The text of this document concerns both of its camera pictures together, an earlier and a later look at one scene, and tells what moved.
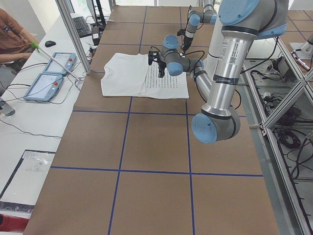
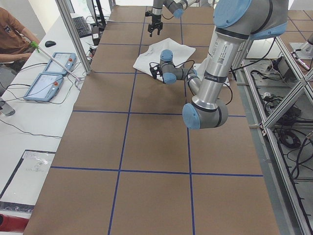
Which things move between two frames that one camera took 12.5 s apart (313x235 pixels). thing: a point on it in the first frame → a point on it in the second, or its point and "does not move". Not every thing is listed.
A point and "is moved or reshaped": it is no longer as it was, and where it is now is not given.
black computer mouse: x=50 y=43 does not move
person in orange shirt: x=15 y=45 does not move
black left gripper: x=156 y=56 → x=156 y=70
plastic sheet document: x=23 y=186 does not move
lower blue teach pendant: x=44 y=87 does not move
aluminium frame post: x=61 y=5 does not move
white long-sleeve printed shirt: x=129 y=74 is moved or reshaped
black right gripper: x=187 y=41 → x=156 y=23
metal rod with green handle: x=35 y=44 does not move
